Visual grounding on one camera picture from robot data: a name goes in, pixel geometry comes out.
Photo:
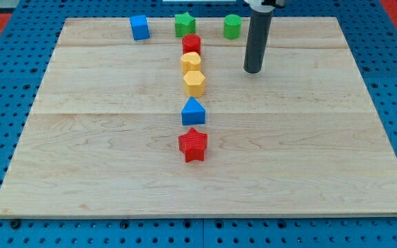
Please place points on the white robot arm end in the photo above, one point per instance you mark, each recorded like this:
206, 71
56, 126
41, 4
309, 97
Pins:
266, 5

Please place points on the blue cube block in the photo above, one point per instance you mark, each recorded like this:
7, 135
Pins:
140, 28

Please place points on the blue triangle block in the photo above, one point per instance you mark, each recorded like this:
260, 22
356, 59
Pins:
193, 113

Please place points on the red star block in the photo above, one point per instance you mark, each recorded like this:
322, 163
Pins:
193, 145

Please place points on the yellow hexagon block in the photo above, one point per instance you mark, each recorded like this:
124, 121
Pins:
194, 83

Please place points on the yellow heart block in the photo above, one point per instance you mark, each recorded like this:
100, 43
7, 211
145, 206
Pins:
190, 61

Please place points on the red cylinder block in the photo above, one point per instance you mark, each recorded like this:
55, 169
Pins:
191, 43

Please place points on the green star block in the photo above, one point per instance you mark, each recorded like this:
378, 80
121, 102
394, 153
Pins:
184, 24

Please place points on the light wooden board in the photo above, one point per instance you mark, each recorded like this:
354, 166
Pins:
299, 139

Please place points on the green cylinder block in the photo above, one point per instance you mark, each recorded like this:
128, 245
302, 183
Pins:
232, 26

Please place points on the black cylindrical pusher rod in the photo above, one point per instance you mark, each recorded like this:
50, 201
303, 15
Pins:
256, 41

